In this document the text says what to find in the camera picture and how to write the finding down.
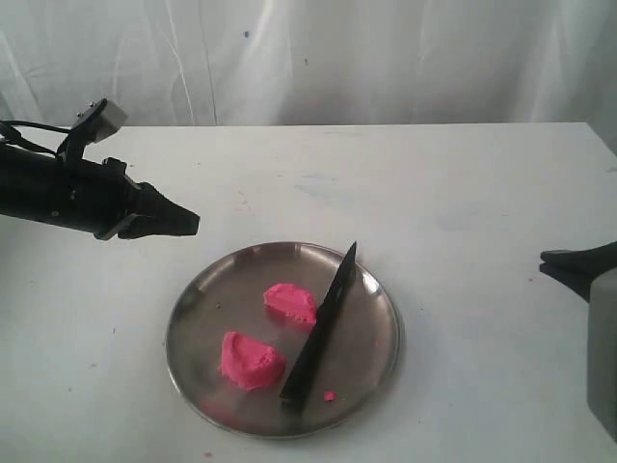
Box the round stainless steel plate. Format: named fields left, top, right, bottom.
left=166, top=242, right=403, bottom=439

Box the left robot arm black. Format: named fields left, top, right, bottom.
left=1, top=147, right=200, bottom=240

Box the pink dough half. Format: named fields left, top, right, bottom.
left=263, top=283, right=317, bottom=327

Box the white backdrop curtain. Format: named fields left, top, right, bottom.
left=1, top=1, right=616, bottom=125

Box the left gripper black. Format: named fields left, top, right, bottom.
left=42, top=157, right=199, bottom=240

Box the small pink clay crumb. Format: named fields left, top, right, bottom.
left=323, top=391, right=336, bottom=402

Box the black knife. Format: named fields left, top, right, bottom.
left=279, top=242, right=357, bottom=413

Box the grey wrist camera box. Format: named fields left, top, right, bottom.
left=71, top=98, right=128, bottom=144

